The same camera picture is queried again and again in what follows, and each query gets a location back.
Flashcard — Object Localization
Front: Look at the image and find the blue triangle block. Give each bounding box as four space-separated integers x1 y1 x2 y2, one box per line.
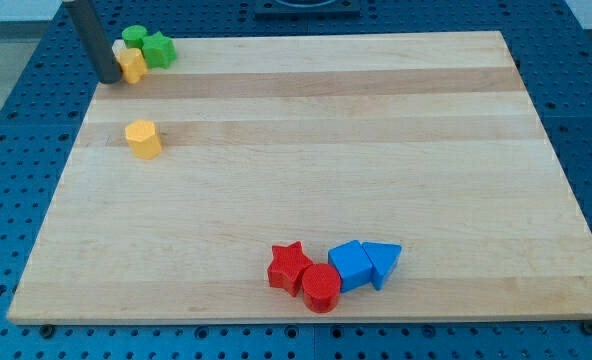
362 242 403 291

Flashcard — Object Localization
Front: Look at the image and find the yellow hexagon block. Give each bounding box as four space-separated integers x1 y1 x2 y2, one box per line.
125 119 163 160

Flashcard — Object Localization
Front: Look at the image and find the green cylinder block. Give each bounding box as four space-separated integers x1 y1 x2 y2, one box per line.
121 24 148 49

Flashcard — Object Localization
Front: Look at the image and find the red cylinder block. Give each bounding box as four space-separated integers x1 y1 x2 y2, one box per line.
301 263 341 313

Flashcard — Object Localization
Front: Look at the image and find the yellow star block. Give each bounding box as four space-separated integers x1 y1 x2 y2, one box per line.
117 48 148 84

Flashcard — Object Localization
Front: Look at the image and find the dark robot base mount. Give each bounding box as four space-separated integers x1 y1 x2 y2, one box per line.
253 0 361 19

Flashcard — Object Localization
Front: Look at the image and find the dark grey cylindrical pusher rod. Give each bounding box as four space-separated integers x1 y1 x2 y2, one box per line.
62 0 122 84

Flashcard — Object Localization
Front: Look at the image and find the red star block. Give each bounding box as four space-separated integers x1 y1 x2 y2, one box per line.
267 241 313 297

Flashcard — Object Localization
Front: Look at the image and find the light wooden board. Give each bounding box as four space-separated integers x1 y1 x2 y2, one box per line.
7 31 592 325

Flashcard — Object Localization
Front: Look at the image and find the green star block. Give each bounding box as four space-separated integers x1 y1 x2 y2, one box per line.
141 31 177 69

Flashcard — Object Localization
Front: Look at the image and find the blue cube block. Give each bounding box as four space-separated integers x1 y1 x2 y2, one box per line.
328 240 373 293

